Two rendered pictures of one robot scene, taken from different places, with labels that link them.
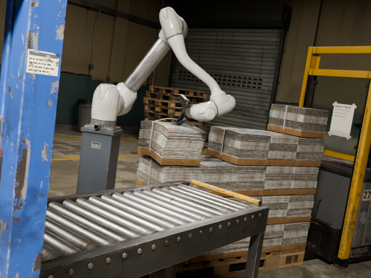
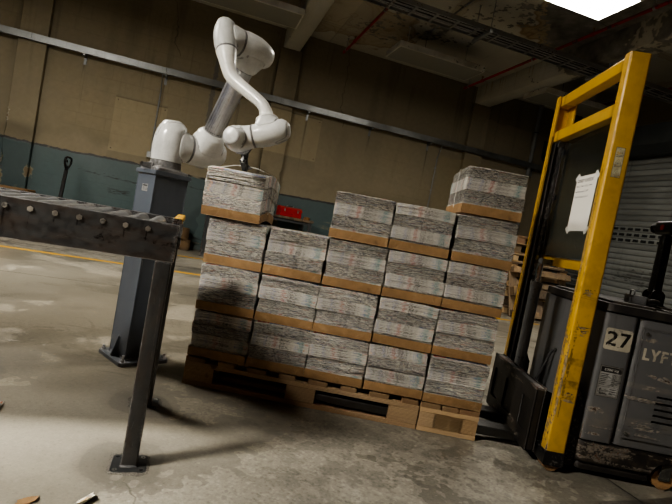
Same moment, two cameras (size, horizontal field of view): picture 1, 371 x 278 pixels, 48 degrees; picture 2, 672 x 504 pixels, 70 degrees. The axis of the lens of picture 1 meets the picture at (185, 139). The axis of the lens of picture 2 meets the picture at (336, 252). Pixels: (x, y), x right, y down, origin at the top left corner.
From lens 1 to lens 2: 203 cm
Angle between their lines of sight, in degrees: 35
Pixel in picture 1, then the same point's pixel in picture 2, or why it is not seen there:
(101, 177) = not seen: hidden behind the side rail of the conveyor
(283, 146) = (422, 223)
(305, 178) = (475, 285)
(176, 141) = (221, 184)
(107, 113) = (159, 150)
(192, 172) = (251, 234)
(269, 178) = (393, 270)
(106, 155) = (150, 198)
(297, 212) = (458, 341)
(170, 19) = (218, 27)
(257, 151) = (368, 223)
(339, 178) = not seen: hidden behind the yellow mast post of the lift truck
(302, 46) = not seen: outside the picture
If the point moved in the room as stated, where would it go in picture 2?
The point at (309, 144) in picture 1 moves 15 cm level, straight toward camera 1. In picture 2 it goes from (482, 228) to (462, 223)
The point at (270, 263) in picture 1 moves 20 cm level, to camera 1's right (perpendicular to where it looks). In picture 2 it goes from (398, 414) to (436, 431)
